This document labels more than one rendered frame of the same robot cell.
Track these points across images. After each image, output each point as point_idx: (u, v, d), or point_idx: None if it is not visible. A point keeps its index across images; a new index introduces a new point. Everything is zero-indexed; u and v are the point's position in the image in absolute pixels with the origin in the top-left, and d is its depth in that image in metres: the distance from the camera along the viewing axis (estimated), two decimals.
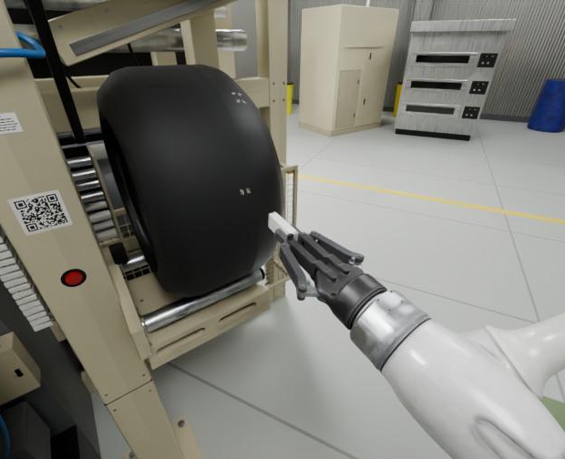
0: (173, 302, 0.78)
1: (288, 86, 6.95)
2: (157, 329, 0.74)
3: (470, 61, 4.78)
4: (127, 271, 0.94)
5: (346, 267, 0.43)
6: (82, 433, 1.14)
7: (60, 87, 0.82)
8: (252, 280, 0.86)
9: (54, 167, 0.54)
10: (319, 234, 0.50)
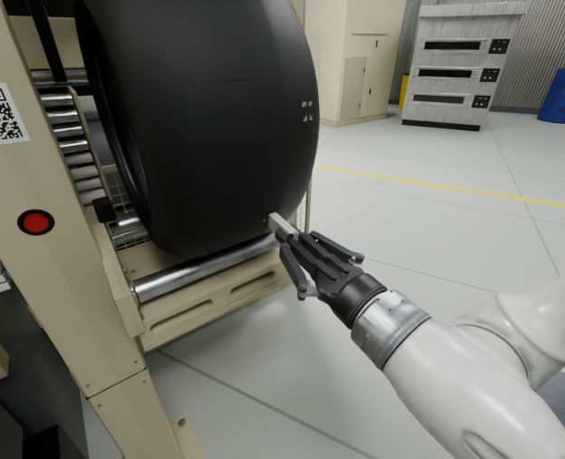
0: (180, 281, 0.59)
1: None
2: None
3: (481, 47, 4.61)
4: None
5: (346, 267, 0.43)
6: (66, 433, 0.97)
7: None
8: None
9: None
10: (319, 234, 0.50)
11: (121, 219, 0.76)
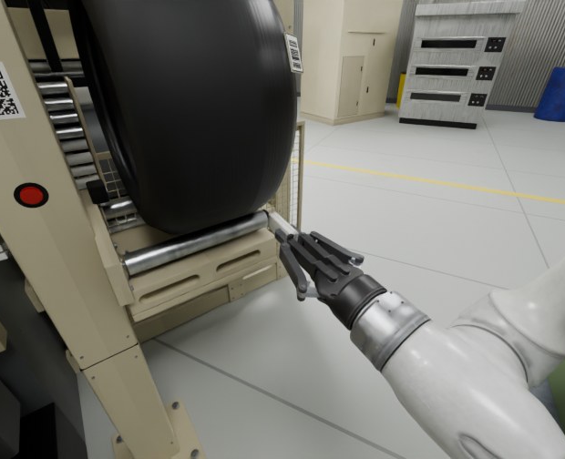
0: (169, 261, 0.64)
1: None
2: (132, 251, 0.61)
3: (477, 45, 4.64)
4: (103, 203, 0.79)
5: (346, 268, 0.43)
6: (62, 413, 1.01)
7: None
8: None
9: None
10: (319, 234, 0.50)
11: (118, 209, 0.79)
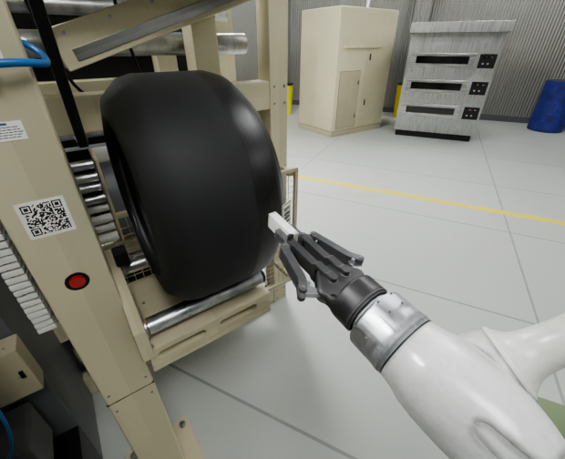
0: None
1: (288, 87, 6.96)
2: (157, 325, 0.74)
3: (470, 62, 4.79)
4: (128, 271, 0.93)
5: (346, 268, 0.43)
6: (84, 433, 1.15)
7: (63, 92, 0.83)
8: (251, 275, 0.88)
9: (58, 173, 0.55)
10: (319, 235, 0.50)
11: (137, 270, 0.96)
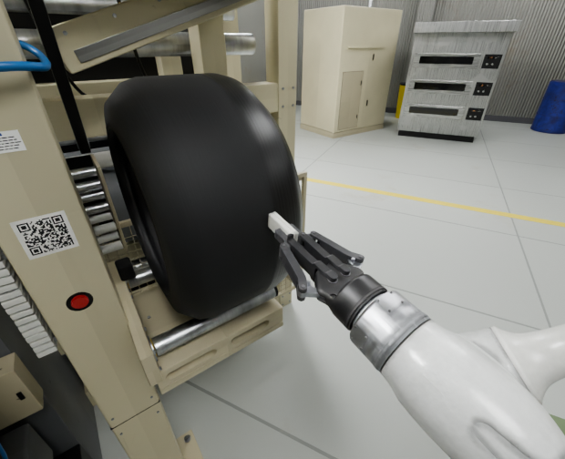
0: (184, 322, 0.73)
1: None
2: (166, 351, 0.71)
3: (475, 62, 4.74)
4: None
5: (346, 268, 0.43)
6: (86, 452, 1.10)
7: (64, 96, 0.78)
8: (266, 300, 0.83)
9: (60, 187, 0.50)
10: (319, 234, 0.50)
11: None
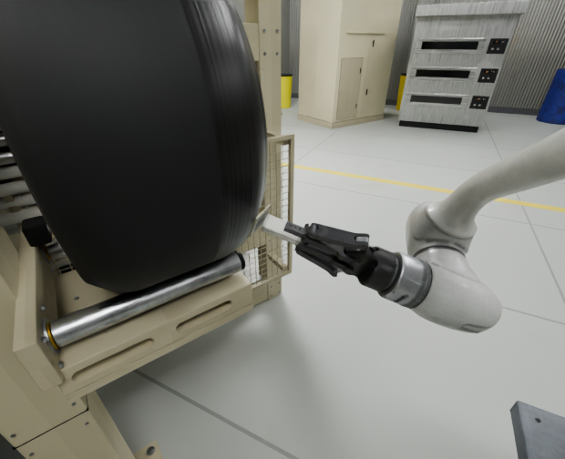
0: None
1: (287, 78, 6.69)
2: (66, 329, 0.47)
3: (479, 47, 4.52)
4: (52, 253, 0.66)
5: (356, 264, 0.51)
6: None
7: None
8: (221, 258, 0.61)
9: None
10: (317, 236, 0.49)
11: None
